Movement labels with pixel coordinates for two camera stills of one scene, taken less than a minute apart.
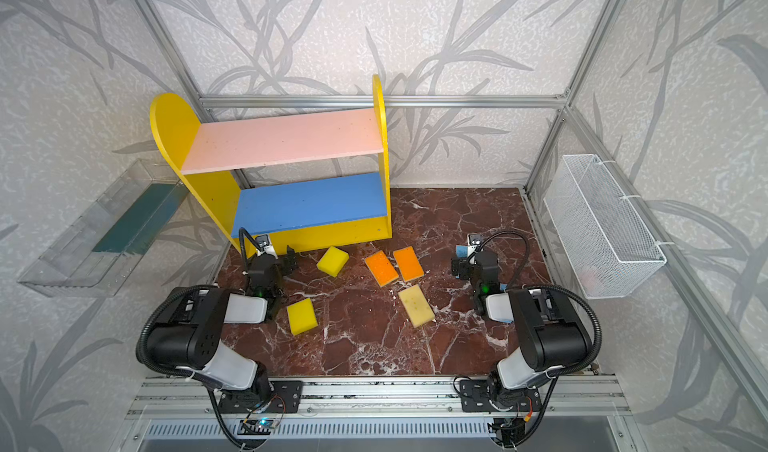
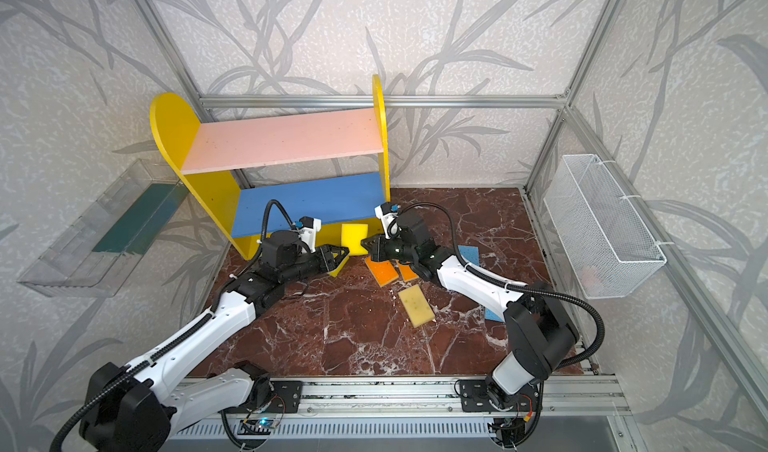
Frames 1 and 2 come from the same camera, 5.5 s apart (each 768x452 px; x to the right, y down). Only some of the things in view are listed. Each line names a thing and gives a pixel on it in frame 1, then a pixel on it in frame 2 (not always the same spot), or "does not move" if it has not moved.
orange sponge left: (381, 268) does not move
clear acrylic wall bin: (95, 257) does not move
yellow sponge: (302, 316) -> (351, 236)
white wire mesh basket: (608, 245) does not move
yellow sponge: (332, 261) does not move
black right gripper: (470, 264) -> (383, 247)
